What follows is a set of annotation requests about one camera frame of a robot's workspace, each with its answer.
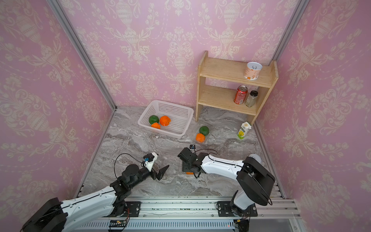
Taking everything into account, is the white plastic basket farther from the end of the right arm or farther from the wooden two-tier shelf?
the end of the right arm

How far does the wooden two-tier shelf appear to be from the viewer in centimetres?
76

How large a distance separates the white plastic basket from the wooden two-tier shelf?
4.4 inches
